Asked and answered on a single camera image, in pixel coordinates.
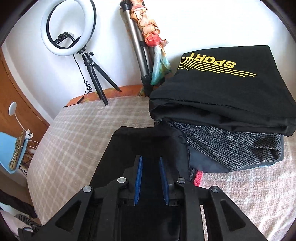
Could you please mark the black sport garment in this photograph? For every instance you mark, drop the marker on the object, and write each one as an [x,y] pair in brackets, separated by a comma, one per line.
[237,89]

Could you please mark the grey houndstooth garment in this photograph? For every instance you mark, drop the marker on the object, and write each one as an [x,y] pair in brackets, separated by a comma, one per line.
[234,150]

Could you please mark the black pants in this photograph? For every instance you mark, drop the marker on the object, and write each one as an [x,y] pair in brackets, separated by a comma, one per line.
[151,218]

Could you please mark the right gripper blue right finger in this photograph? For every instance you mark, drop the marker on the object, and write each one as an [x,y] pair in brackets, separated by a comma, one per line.
[169,175]

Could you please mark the dark grey folded garment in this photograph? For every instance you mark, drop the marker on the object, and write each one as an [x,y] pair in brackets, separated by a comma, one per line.
[205,164]

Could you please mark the leopard print cushion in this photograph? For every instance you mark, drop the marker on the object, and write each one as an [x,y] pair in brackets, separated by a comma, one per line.
[17,152]

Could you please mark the light blue chair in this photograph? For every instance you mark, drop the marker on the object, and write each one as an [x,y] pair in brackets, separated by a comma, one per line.
[7,151]

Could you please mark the white ring light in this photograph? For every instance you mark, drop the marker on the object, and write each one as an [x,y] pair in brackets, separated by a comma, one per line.
[68,26]

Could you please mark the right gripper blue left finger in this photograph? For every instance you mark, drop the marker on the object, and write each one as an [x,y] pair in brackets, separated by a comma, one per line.
[133,175]

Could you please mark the wooden door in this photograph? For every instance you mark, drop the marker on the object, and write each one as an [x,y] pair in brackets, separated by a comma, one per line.
[16,111]

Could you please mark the beige plaid bed blanket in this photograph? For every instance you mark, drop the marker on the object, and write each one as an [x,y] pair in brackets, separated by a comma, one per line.
[70,151]

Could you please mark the orange floral bed sheet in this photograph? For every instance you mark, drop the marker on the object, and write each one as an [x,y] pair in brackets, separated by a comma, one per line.
[130,90]

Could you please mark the silver folded tripod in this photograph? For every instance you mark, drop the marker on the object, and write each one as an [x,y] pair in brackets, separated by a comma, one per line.
[142,50]

